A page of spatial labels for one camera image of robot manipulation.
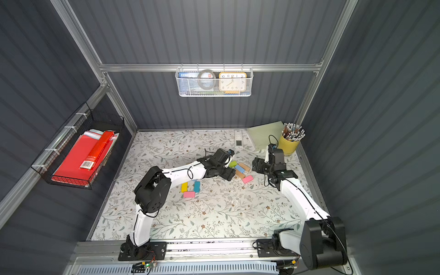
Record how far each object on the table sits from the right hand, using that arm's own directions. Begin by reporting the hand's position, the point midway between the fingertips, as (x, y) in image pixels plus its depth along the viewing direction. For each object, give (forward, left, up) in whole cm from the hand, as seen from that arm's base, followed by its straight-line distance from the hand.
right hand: (260, 162), depth 86 cm
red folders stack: (-8, +76, +15) cm, 78 cm away
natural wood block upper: (+7, +6, -15) cm, 17 cm away
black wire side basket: (+15, +84, +16) cm, 87 cm away
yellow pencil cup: (+12, -18, -3) cm, 22 cm away
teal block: (-6, +34, -15) cm, 37 cm away
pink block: (-11, +37, -14) cm, 42 cm away
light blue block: (+4, +10, -13) cm, 16 cm away
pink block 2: (-1, +5, -15) cm, 16 cm away
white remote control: (+28, +9, -14) cm, 33 cm away
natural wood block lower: (+1, +10, -13) cm, 16 cm away
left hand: (0, +15, -9) cm, 17 cm away
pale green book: (+32, -11, -14) cm, 37 cm away
